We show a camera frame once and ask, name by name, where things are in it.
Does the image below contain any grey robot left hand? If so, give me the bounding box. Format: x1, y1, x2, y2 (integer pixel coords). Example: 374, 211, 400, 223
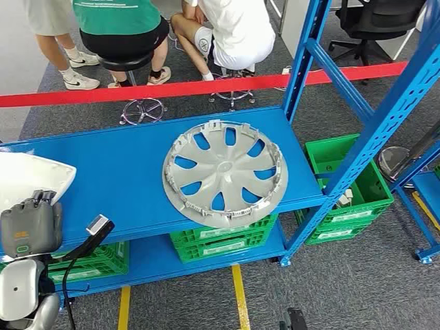
0, 190, 63, 260

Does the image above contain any white plastic body part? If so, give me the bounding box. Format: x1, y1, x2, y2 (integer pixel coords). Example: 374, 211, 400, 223
0, 151, 77, 215

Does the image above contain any blue metal shelf rack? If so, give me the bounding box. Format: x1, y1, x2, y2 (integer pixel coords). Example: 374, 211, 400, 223
0, 0, 440, 315
389, 138, 440, 266

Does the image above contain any green plastic crate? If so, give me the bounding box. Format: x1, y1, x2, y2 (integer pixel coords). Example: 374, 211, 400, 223
48, 261, 129, 284
170, 214, 278, 245
304, 133, 395, 229
174, 236, 272, 264
51, 241, 131, 270
294, 207, 379, 247

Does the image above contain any red barrier belt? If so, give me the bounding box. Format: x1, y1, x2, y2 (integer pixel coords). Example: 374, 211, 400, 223
0, 61, 408, 109

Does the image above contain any black round stool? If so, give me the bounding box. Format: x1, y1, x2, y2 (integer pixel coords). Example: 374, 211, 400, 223
97, 51, 168, 126

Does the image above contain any person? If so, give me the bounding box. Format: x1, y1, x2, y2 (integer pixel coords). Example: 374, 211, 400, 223
171, 0, 276, 83
72, 0, 172, 89
22, 0, 101, 91

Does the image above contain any grey plastic wheel hubcap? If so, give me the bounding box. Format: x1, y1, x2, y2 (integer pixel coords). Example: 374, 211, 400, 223
162, 120, 288, 229

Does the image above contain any chrome base stool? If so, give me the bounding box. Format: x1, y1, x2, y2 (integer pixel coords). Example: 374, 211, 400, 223
208, 67, 256, 113

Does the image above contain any white power strip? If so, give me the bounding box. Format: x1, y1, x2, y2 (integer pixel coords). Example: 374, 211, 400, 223
274, 65, 293, 92

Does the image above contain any black office chair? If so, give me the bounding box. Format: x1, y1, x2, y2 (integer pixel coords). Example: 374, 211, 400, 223
328, 0, 427, 86

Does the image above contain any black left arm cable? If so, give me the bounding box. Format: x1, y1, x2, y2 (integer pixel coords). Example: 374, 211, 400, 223
54, 258, 91, 330

